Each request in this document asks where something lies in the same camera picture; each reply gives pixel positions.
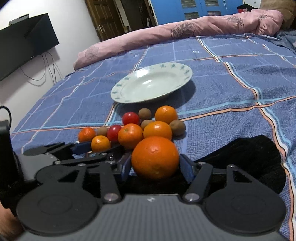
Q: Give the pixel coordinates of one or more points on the red cherry tomato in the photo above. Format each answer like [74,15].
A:
[112,133]
[130,117]

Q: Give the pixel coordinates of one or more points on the large orange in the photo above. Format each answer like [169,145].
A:
[155,157]

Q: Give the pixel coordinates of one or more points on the blue plaid bed sheet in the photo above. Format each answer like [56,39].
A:
[242,86]

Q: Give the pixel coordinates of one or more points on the grey blue crumpled cloth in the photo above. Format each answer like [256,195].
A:
[286,39]

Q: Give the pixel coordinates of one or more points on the brown pillow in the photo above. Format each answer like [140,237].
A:
[286,7]

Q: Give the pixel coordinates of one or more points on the white floral plate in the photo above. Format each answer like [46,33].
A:
[151,83]

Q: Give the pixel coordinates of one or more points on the small mandarin orange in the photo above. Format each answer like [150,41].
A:
[86,134]
[100,144]

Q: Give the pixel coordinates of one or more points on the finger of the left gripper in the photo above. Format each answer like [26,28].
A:
[61,148]

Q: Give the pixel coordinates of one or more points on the blue wardrobe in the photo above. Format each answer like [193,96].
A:
[168,11]

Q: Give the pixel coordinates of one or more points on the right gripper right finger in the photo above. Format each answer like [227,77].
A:
[232,199]

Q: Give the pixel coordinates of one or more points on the brown wooden door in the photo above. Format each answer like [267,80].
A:
[105,18]

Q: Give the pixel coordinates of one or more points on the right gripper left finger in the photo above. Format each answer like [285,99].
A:
[70,197]

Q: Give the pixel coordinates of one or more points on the black and red bag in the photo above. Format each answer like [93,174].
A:
[245,8]

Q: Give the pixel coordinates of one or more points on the pink rolled quilt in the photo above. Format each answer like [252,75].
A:
[257,21]

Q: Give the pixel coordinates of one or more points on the black wall television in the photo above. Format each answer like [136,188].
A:
[24,40]

